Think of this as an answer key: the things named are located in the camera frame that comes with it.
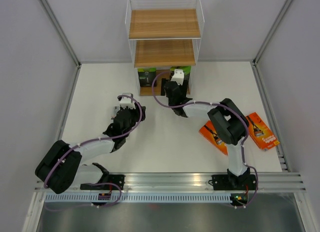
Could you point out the white blister razor pack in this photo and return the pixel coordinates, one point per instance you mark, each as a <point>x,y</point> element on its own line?
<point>114,112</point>

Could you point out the white slotted cable duct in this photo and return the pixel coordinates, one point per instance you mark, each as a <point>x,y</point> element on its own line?
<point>139,197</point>

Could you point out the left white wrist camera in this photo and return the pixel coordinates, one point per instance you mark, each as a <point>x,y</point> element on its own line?
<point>126,101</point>

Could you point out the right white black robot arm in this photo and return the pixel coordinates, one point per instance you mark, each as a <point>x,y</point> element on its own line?
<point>229,123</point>

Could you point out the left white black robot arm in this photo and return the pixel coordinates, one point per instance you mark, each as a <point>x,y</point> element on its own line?
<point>66,165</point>

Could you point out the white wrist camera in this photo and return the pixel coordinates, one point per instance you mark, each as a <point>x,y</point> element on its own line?
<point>178,76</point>
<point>126,101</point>

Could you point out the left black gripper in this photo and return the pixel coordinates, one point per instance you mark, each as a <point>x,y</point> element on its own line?
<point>137,111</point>

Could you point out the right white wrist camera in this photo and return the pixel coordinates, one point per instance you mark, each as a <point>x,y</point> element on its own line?
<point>178,76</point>

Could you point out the orange razor box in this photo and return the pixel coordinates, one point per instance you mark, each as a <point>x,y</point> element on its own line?
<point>209,133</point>
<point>263,137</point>

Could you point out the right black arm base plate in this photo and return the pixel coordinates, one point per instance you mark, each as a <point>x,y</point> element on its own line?
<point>225,182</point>

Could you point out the aluminium mounting rail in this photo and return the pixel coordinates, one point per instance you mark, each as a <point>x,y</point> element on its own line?
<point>200,182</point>

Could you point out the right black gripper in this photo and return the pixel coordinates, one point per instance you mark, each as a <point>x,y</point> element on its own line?
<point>182,90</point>

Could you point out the white wire wooden shelf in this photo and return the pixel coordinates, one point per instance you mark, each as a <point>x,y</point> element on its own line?
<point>164,34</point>

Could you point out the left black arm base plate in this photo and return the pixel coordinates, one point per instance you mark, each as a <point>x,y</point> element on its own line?
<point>107,182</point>

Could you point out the black green razor box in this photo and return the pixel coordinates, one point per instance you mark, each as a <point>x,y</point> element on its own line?
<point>146,76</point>
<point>186,76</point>

